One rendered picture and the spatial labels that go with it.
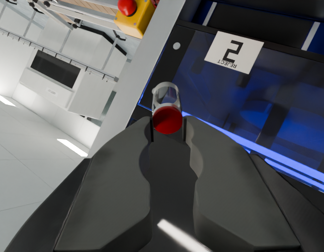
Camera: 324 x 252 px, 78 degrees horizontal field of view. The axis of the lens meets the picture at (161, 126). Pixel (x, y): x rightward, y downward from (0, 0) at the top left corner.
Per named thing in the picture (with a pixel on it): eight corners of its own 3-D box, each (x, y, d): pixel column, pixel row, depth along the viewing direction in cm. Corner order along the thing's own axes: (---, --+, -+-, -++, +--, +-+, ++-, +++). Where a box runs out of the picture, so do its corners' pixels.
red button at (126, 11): (143, 5, 45) (135, 22, 45) (129, 2, 47) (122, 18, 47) (135, -7, 42) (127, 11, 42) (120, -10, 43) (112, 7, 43)
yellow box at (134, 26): (162, 18, 51) (149, 45, 51) (139, 13, 53) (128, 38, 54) (150, -4, 44) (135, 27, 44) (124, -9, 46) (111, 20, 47)
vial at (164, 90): (179, 80, 16) (184, 104, 13) (178, 104, 18) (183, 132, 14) (152, 81, 16) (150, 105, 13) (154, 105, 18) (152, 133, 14)
